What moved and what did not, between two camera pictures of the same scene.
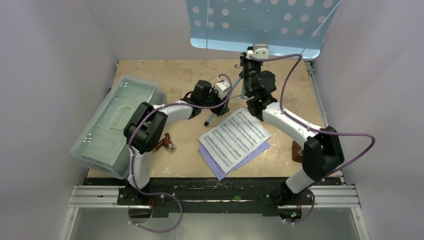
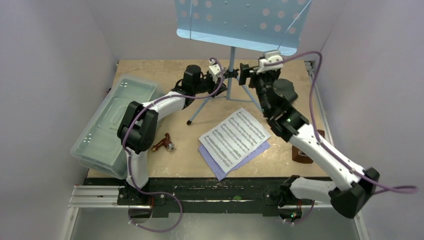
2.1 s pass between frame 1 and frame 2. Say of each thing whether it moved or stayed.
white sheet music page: stayed
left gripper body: moved
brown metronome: stayed
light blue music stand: moved
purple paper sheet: stayed
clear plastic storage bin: stayed
